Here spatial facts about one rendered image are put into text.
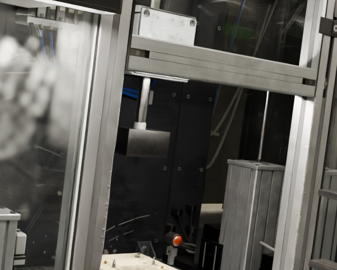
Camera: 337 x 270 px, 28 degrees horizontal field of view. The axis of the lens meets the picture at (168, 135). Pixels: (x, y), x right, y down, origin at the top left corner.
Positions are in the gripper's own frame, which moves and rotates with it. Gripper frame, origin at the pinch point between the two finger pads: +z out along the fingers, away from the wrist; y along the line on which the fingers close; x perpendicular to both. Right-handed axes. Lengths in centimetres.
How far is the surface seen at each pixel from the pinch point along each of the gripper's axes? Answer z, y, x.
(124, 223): 64, -14, -15
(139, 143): 39.4, 5.6, 2.0
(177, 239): 41.1, -11.2, -10.0
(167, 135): 39.4, 7.1, -3.5
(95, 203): 21.4, -0.8, 20.8
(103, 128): 21.5, 8.7, 20.8
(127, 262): 41.6, -14.9, -0.1
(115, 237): 64, -17, -13
